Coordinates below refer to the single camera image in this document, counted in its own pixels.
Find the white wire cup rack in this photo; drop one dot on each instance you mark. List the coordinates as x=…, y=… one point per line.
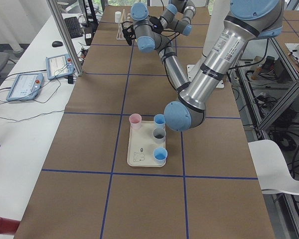
x=125, y=17

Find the pink plastic cup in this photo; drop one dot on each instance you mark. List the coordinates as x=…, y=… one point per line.
x=135, y=121

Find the grey plastic cup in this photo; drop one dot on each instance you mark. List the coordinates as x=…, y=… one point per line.
x=159, y=135

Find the aluminium frame post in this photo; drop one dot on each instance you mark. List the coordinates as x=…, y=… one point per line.
x=59, y=20

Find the teach pendant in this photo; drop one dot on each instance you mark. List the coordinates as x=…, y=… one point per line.
x=59, y=66
x=25, y=87

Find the white chair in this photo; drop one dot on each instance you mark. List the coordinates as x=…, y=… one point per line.
x=271, y=168

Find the black power box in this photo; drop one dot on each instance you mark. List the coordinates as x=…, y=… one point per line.
x=89, y=34

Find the black computer mouse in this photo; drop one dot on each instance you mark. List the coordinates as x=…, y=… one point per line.
x=56, y=44

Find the far teach pendant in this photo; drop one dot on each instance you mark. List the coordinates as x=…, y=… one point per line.
x=59, y=66

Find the cream plastic tray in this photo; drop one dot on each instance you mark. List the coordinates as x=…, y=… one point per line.
x=142, y=145

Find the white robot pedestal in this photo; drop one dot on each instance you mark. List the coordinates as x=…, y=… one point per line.
x=217, y=10

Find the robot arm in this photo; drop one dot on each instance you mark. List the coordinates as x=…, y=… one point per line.
x=177, y=17
x=246, y=20

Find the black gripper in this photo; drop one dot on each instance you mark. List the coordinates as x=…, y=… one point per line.
x=128, y=35

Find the black keyboard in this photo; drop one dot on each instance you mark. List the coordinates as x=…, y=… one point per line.
x=73, y=27

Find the blue plastic cup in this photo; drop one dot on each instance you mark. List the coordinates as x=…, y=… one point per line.
x=160, y=155
x=159, y=121

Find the white plastic cup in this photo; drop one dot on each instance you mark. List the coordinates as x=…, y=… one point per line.
x=118, y=16

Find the red cylinder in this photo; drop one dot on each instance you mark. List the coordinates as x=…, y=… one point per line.
x=8, y=226

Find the near teach pendant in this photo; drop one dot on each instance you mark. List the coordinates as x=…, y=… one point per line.
x=25, y=87

